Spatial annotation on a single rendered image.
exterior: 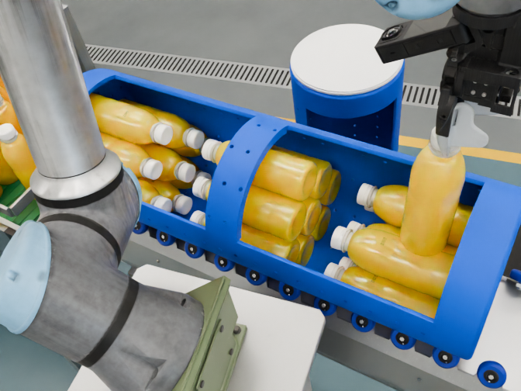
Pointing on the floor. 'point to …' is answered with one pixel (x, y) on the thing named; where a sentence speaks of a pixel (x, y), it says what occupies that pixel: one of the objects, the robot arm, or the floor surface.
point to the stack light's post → (78, 43)
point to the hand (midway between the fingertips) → (446, 136)
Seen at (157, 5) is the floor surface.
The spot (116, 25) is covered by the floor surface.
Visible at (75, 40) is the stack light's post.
